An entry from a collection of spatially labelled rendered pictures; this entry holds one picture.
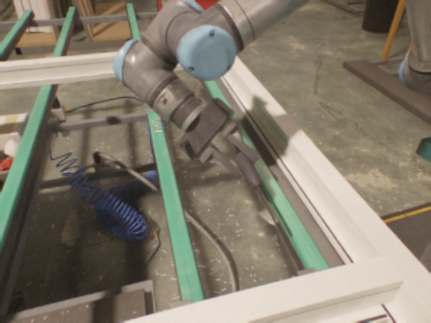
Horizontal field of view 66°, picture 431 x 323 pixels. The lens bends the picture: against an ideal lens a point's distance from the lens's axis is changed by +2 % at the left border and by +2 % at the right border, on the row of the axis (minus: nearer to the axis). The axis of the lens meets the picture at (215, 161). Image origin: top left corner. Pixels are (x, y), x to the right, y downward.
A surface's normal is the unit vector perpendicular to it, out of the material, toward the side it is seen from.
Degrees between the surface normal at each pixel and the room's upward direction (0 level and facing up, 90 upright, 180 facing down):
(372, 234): 0
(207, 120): 67
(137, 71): 62
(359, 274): 0
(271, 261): 0
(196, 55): 92
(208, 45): 92
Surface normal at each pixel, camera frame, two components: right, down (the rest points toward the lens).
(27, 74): 0.25, 0.59
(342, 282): -0.02, -0.79
